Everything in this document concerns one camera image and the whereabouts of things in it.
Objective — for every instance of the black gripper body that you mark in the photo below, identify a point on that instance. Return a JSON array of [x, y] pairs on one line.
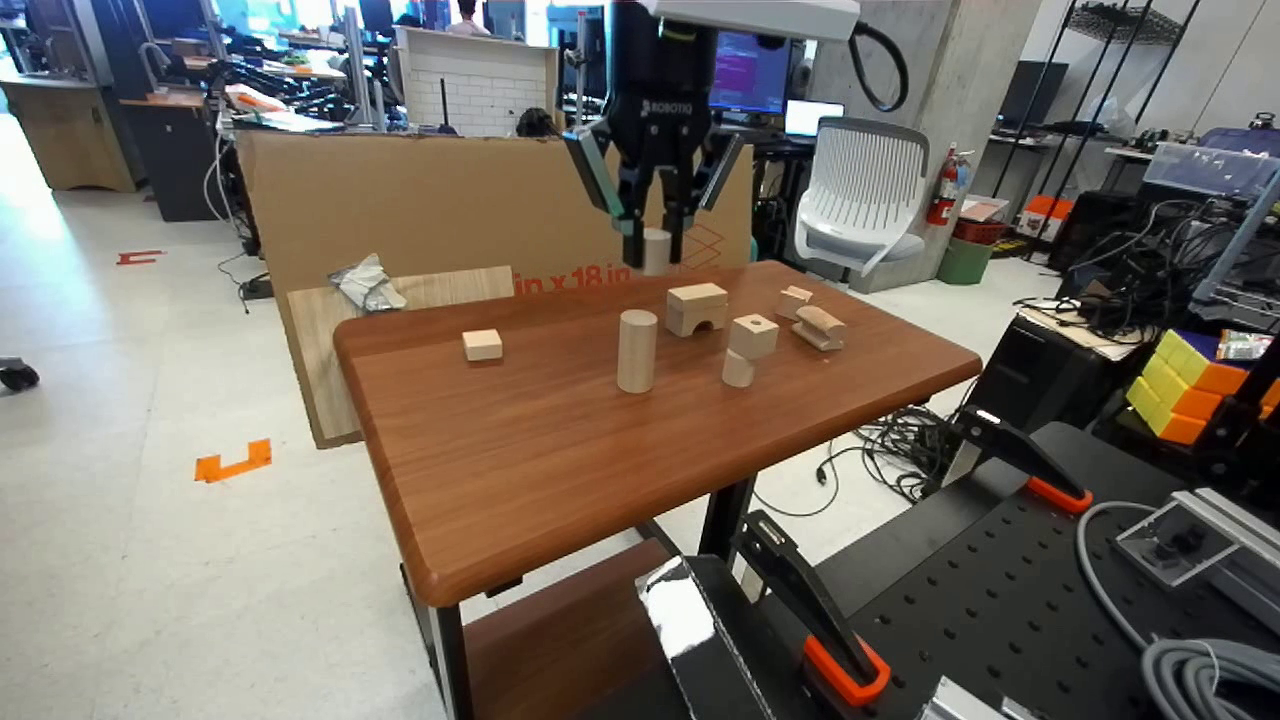
[[663, 104]]

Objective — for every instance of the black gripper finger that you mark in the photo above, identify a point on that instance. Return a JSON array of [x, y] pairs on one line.
[[600, 173], [714, 173]]

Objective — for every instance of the small wooden cylinder block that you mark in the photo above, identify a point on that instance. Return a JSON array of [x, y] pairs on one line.
[[659, 251]]

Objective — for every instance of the wooden arch block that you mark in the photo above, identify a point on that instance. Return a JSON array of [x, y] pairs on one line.
[[696, 306]]

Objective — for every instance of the small wooden cube block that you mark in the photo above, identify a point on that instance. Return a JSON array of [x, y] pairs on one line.
[[795, 301]]

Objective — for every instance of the square wooden block with hole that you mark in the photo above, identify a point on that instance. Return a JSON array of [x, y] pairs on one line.
[[755, 337]]

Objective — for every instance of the tall wooden cylinder block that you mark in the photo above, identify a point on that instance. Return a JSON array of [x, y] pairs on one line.
[[639, 349]]

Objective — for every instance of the flat rectangular wooden block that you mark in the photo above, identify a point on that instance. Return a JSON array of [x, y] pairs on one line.
[[816, 326]]

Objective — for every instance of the short wooden cylinder block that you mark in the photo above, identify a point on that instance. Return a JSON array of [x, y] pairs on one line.
[[738, 370]]

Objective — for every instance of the computer monitor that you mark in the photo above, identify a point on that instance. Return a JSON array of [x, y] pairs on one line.
[[748, 72]]

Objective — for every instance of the small laptop screen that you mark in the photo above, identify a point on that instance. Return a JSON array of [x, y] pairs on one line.
[[815, 116]]

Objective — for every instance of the white grid board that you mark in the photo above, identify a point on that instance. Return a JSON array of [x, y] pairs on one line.
[[481, 83]]

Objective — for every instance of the white mesh office chair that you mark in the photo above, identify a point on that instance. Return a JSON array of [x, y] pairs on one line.
[[867, 183]]

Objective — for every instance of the large cardboard sheet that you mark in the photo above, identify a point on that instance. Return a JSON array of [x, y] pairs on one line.
[[402, 200]]

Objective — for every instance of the red fire extinguisher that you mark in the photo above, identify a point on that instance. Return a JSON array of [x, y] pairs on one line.
[[946, 187]]

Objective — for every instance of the crumpled plastic bag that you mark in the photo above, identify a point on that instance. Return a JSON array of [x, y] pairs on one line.
[[364, 282]]

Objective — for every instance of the green bin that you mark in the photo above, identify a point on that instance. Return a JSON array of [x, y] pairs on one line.
[[962, 257]]

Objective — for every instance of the leaning plywood board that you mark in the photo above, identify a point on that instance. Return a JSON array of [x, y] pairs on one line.
[[313, 363]]

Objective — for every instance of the black metal shelf rack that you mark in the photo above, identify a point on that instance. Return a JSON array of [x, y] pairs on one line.
[[1052, 83]]

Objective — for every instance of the black side table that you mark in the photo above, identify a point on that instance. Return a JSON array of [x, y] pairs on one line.
[[1052, 366]]

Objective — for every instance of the black orange bar clamp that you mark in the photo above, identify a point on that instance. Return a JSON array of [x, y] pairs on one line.
[[815, 615], [1023, 463]]

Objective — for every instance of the black desk cabinet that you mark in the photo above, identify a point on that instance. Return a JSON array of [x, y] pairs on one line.
[[174, 154]]

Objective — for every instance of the glossy black metal bar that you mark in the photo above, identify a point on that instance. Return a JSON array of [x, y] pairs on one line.
[[692, 643]]

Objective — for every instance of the wooden lower desk shelf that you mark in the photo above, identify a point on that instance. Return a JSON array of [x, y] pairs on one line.
[[572, 643]]

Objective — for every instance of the blue crate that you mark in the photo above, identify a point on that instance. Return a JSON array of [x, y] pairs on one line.
[[1212, 164]]

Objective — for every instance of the yellow orange colour cube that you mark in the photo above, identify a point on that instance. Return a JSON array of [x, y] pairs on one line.
[[1183, 386]]

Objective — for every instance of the black perforated breadboard plate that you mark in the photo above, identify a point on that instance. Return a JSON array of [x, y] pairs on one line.
[[1014, 615]]

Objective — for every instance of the light wooden cabinet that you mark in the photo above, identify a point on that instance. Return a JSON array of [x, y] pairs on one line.
[[65, 135]]

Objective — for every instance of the black caster wheel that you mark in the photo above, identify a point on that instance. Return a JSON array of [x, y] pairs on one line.
[[16, 379]]

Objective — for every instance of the silver corner bracket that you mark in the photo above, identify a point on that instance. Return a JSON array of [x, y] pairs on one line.
[[962, 704], [1183, 540]]

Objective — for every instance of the aluminium extrusion rail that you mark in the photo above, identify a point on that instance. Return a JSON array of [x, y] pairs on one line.
[[1256, 560]]

